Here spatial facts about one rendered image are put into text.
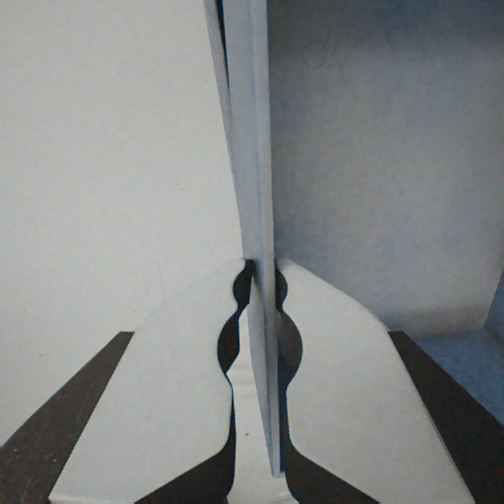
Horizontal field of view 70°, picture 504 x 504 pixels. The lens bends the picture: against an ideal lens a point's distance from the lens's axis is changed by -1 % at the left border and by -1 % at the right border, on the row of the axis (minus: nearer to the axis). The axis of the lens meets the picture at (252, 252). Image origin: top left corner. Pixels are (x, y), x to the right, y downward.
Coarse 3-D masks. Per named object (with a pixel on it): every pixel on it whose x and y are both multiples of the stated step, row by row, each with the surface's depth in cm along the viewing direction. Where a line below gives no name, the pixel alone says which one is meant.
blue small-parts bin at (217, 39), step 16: (208, 0) 14; (208, 16) 15; (208, 32) 19; (224, 32) 20; (224, 48) 21; (224, 64) 15; (224, 80) 16; (224, 96) 16; (224, 112) 16; (224, 128) 22
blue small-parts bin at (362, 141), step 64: (256, 0) 7; (320, 0) 13; (384, 0) 13; (448, 0) 14; (256, 64) 8; (320, 64) 14; (384, 64) 14; (448, 64) 15; (256, 128) 9; (320, 128) 15; (384, 128) 16; (448, 128) 16; (256, 192) 10; (320, 192) 17; (384, 192) 17; (448, 192) 18; (256, 256) 11; (320, 256) 18; (384, 256) 19; (448, 256) 19; (256, 320) 14; (384, 320) 21; (448, 320) 22; (256, 384) 19
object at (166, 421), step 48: (192, 288) 10; (240, 288) 11; (144, 336) 9; (192, 336) 9; (144, 384) 7; (192, 384) 7; (96, 432) 6; (144, 432) 6; (192, 432) 6; (96, 480) 6; (144, 480) 6; (192, 480) 6
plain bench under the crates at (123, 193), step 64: (0, 0) 19; (64, 0) 19; (128, 0) 20; (192, 0) 20; (0, 64) 20; (64, 64) 21; (128, 64) 21; (192, 64) 21; (0, 128) 22; (64, 128) 22; (128, 128) 23; (192, 128) 23; (0, 192) 24; (64, 192) 24; (128, 192) 25; (192, 192) 25; (0, 256) 26; (64, 256) 26; (128, 256) 27; (192, 256) 28; (0, 320) 28; (64, 320) 29; (128, 320) 30; (0, 384) 32; (256, 448) 40
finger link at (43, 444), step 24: (120, 336) 9; (96, 360) 8; (72, 384) 7; (96, 384) 7; (48, 408) 7; (72, 408) 7; (24, 432) 6; (48, 432) 6; (72, 432) 6; (0, 456) 6; (24, 456) 6; (48, 456) 6; (0, 480) 6; (24, 480) 6; (48, 480) 6
